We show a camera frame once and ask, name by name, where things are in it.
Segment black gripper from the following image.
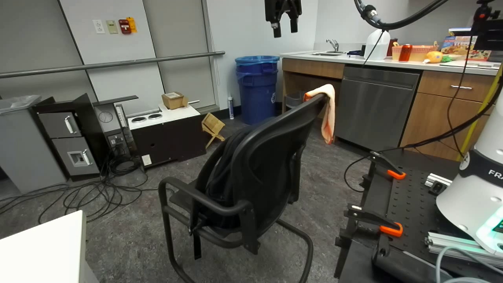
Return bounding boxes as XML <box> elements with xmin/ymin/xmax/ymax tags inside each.
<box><xmin>264</xmin><ymin>0</ymin><xmax>302</xmax><ymax>38</ymax></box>

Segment light peach cloth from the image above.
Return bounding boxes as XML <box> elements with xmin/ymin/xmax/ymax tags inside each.
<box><xmin>304</xmin><ymin>84</ymin><xmax>337</xmax><ymax>145</ymax></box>

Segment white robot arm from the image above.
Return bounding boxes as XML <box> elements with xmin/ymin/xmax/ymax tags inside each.
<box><xmin>264</xmin><ymin>0</ymin><xmax>503</xmax><ymax>260</ymax></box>

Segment black office chair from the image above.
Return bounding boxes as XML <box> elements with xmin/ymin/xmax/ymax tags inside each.
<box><xmin>157</xmin><ymin>95</ymin><xmax>327</xmax><ymax>258</ymax></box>

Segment sink faucet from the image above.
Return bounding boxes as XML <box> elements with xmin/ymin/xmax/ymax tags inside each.
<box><xmin>326</xmin><ymin>40</ymin><xmax>340</xmax><ymax>55</ymax></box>

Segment blue recycling bin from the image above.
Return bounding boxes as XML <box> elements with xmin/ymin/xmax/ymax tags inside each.
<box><xmin>236</xmin><ymin>55</ymin><xmax>278</xmax><ymax>125</ymax></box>

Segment white plastic jug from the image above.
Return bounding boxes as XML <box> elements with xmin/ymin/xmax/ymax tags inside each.
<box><xmin>365</xmin><ymin>30</ymin><xmax>390</xmax><ymax>60</ymax></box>

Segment stainless dishwasher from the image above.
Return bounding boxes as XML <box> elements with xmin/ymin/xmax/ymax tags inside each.
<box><xmin>337</xmin><ymin>65</ymin><xmax>420</xmax><ymax>151</ymax></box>

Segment small wooden stand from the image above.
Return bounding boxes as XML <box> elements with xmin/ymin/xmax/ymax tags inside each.
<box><xmin>201</xmin><ymin>114</ymin><xmax>225</xmax><ymax>147</ymax></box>

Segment small cardboard box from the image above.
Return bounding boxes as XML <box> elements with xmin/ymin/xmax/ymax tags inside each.
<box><xmin>162</xmin><ymin>93</ymin><xmax>187</xmax><ymax>111</ymax></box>

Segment red fire alarm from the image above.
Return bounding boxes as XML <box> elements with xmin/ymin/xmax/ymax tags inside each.
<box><xmin>118</xmin><ymin>18</ymin><xmax>137</xmax><ymax>35</ymax></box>

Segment wooden kitchen counter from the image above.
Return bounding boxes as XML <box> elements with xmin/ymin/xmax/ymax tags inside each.
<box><xmin>280</xmin><ymin>51</ymin><xmax>502</xmax><ymax>164</ymax></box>

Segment white table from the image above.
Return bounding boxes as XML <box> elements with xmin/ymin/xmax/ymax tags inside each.
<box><xmin>0</xmin><ymin>211</ymin><xmax>99</xmax><ymax>283</ymax></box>

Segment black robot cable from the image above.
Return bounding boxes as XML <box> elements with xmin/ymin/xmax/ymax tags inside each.
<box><xmin>343</xmin><ymin>0</ymin><xmax>503</xmax><ymax>194</ymax></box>

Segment orange handled clamp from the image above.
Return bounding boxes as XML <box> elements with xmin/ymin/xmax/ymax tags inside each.
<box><xmin>335</xmin><ymin>205</ymin><xmax>404</xmax><ymax>279</ymax></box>
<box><xmin>360</xmin><ymin>151</ymin><xmax>407</xmax><ymax>191</ymax></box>

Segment black mounted camera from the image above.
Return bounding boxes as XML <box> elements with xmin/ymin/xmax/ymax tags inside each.
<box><xmin>472</xmin><ymin>0</ymin><xmax>503</xmax><ymax>51</ymax></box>

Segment black floor cables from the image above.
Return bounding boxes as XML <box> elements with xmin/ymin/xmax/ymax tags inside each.
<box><xmin>0</xmin><ymin>167</ymin><xmax>159</xmax><ymax>227</ymax></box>

